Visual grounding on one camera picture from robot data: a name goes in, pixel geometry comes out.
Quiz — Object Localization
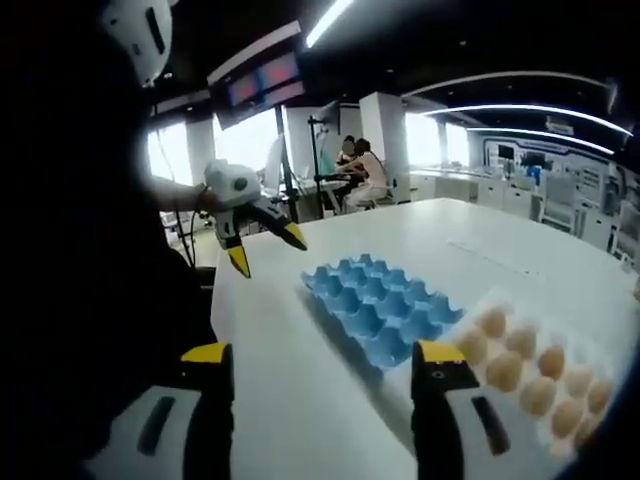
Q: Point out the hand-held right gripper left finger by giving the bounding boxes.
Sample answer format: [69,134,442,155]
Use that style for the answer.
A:
[82,342,235,480]

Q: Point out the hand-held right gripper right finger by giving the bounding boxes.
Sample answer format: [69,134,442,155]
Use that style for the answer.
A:
[410,339,539,480]

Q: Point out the clear tray of eggs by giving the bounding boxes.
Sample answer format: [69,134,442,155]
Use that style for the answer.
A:
[452,305,616,451]

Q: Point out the blue egg tray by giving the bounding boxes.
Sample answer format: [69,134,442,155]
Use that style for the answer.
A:
[299,253,466,372]

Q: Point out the black pole stand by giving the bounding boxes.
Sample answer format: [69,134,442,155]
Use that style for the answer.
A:
[276,104,302,225]

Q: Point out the black tripod stand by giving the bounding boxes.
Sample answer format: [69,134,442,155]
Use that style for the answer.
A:
[305,102,342,222]

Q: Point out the hanging ceiling screen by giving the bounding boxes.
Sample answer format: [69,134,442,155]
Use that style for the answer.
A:
[206,19,307,129]

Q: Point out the white table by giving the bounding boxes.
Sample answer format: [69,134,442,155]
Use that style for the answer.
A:
[209,197,640,480]

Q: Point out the person's dark clothing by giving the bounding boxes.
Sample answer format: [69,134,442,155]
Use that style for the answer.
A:
[0,0,221,466]

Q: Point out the straight ceiling light strip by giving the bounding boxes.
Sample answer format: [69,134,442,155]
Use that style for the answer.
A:
[304,0,357,50]

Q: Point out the white counter cabinets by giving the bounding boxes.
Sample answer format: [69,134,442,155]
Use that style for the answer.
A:
[408,168,534,219]

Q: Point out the white chair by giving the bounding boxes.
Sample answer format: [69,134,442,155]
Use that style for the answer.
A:
[541,173,577,232]

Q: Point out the curved ceiling light strip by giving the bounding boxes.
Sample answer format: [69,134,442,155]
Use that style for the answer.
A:
[422,103,634,137]
[468,126,615,156]

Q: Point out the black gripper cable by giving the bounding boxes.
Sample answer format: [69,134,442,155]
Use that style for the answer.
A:
[172,208,202,269]

